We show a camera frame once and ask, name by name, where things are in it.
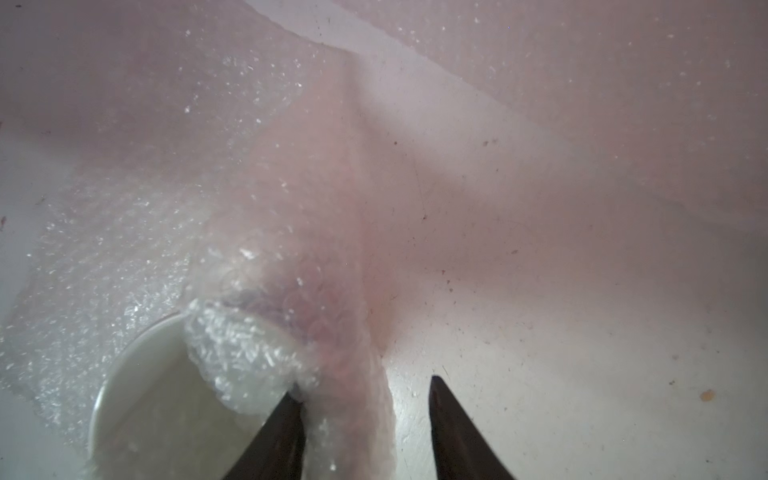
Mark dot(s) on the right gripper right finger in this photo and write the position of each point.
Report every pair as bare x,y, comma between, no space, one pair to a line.
459,449

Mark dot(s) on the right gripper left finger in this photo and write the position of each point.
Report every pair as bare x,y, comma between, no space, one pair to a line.
277,450

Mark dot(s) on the flat bubble wrap sheet stack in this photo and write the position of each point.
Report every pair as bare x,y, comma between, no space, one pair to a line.
672,94

